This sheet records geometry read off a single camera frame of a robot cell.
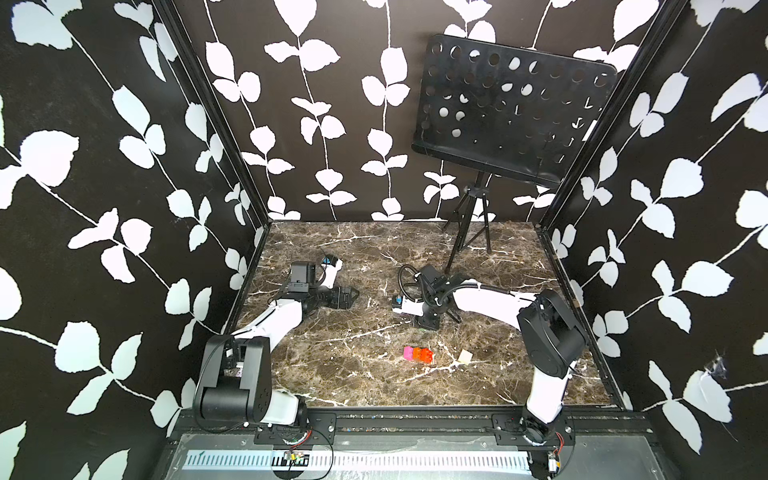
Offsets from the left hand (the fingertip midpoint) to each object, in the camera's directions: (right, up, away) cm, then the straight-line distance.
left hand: (348, 286), depth 91 cm
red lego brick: (+24, -19, -7) cm, 31 cm away
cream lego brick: (+35, -20, -5) cm, 41 cm away
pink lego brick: (+18, -19, -6) cm, 27 cm away
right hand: (+21, -9, +2) cm, 23 cm away
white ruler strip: (+6, -40, -20) cm, 45 cm away
